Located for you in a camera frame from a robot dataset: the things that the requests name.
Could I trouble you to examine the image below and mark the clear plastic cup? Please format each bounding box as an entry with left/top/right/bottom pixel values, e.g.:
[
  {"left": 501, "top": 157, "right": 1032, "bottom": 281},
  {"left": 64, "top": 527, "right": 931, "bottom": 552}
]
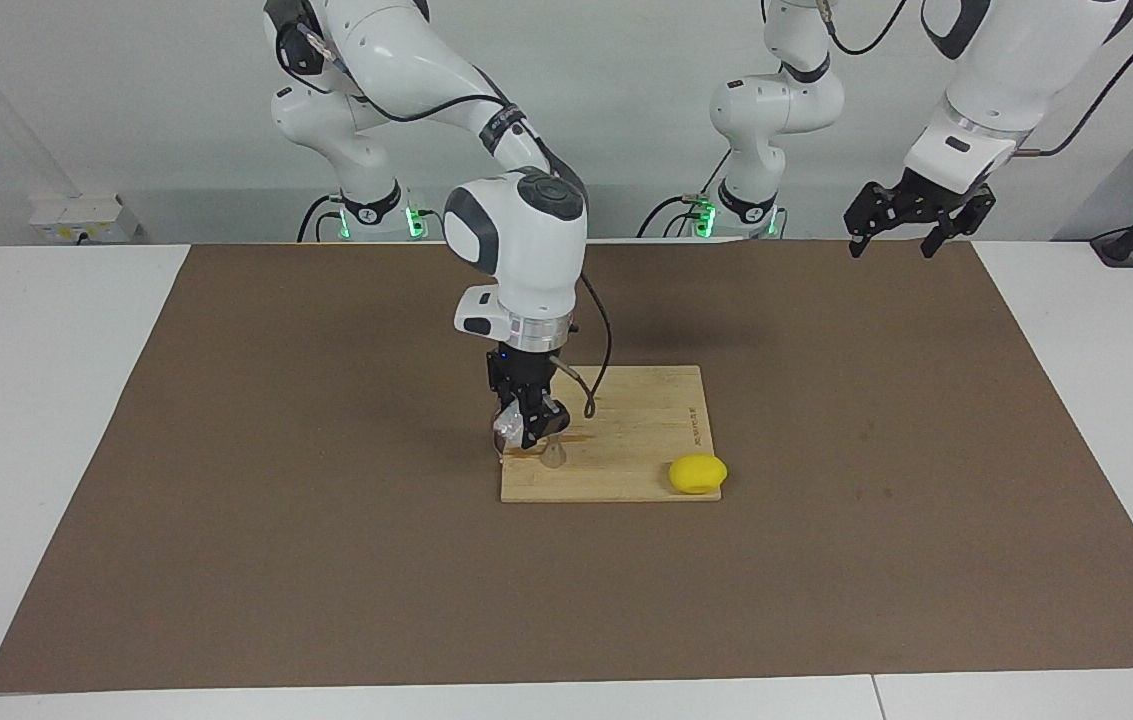
[{"left": 491, "top": 404, "right": 528, "bottom": 453}]

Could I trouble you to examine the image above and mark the black left base cable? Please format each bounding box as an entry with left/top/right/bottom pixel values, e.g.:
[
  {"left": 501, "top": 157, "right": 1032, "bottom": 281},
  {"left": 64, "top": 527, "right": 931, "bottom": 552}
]
[{"left": 637, "top": 148, "right": 732, "bottom": 240}]

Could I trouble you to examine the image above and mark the black right base cable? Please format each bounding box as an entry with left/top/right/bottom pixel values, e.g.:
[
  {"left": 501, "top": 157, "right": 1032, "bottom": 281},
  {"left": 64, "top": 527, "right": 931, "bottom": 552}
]
[{"left": 295, "top": 194, "right": 345, "bottom": 244}]

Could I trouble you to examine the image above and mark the bamboo cutting board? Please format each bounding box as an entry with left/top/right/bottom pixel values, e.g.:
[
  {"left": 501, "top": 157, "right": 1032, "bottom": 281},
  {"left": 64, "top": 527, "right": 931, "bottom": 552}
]
[{"left": 492, "top": 365, "right": 724, "bottom": 504}]

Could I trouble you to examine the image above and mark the brown table mat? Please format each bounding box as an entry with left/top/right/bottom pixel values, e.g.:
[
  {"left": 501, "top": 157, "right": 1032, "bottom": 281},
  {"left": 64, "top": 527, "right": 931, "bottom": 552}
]
[{"left": 0, "top": 240, "right": 1133, "bottom": 695}]

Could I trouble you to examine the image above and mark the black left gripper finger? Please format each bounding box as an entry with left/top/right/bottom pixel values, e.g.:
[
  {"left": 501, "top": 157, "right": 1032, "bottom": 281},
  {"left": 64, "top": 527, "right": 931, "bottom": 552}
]
[
  {"left": 920, "top": 192, "right": 996, "bottom": 260},
  {"left": 843, "top": 184, "right": 897, "bottom": 260}
]

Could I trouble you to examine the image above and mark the black base cable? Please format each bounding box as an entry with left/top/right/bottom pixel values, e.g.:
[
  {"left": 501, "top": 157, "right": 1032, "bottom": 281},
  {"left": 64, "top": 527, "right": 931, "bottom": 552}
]
[
  {"left": 637, "top": 148, "right": 732, "bottom": 240},
  {"left": 295, "top": 194, "right": 345, "bottom": 244}
]

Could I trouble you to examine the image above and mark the yellow lemon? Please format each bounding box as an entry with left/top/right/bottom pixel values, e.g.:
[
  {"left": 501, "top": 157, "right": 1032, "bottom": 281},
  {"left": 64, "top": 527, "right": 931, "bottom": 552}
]
[{"left": 668, "top": 454, "right": 729, "bottom": 496}]

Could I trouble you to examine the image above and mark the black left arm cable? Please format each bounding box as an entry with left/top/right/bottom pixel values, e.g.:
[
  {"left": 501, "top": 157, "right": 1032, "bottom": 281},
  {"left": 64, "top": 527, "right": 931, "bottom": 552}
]
[{"left": 821, "top": 0, "right": 1133, "bottom": 161}]

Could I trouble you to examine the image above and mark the white power strip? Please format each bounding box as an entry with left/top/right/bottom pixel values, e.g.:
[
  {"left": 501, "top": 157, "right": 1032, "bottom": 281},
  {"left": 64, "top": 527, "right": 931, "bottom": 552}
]
[{"left": 28, "top": 193, "right": 143, "bottom": 245}]

